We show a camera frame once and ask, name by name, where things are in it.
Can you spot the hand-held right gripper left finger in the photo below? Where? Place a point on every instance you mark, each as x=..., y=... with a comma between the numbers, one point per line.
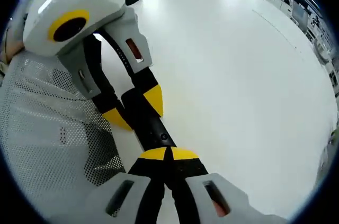
x=132, y=197

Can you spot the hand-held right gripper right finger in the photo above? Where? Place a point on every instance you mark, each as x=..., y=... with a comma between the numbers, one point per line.
x=196, y=176

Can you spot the person's left hand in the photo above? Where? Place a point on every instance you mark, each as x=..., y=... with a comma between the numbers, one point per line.
x=14, y=48

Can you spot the grey mesh office chair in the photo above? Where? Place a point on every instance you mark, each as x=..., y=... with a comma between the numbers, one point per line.
x=47, y=134

